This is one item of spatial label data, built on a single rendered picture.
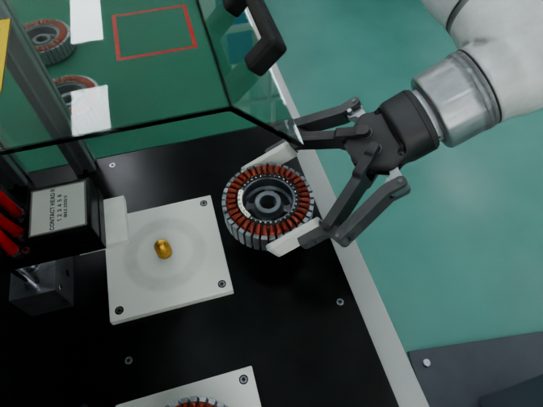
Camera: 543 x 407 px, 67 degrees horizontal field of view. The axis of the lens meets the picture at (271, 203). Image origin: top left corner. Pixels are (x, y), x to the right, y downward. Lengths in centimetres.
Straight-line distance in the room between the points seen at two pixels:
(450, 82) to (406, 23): 200
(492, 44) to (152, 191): 46
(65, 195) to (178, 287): 17
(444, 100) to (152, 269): 39
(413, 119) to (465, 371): 103
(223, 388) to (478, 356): 103
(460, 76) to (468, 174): 132
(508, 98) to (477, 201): 125
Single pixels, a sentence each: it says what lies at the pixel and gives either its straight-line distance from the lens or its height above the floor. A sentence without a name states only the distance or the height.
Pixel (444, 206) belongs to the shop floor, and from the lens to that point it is 164.
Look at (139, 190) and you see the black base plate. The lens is 64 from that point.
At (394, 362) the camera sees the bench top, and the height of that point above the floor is 75.
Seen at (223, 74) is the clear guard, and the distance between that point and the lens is 32.
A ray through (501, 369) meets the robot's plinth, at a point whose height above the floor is 2.
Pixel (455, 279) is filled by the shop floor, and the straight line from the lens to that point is 150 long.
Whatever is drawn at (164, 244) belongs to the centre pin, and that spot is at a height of 81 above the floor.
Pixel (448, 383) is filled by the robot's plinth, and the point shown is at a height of 2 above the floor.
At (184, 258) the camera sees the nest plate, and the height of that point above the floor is 78.
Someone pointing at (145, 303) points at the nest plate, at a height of 78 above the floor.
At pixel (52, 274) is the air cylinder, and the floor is 82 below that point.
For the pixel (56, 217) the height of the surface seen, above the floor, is 92.
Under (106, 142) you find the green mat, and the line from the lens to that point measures 75.
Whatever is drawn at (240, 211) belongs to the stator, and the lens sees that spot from 49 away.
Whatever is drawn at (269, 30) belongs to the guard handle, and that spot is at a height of 106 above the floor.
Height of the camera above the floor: 126
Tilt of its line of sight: 56 degrees down
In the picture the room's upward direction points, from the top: straight up
